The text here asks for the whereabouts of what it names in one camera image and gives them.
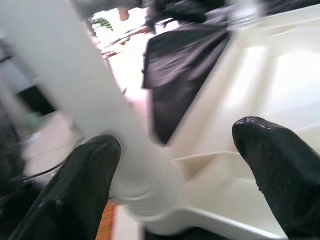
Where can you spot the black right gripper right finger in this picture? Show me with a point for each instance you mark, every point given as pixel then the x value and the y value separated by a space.
pixel 282 175

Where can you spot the white ribbed plastic table top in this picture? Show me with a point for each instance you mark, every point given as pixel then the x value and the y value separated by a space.
pixel 250 87

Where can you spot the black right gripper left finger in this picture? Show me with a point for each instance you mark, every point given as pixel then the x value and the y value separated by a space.
pixel 75 190

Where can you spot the white tapered plastic table leg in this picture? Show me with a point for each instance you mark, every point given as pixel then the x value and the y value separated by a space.
pixel 75 75

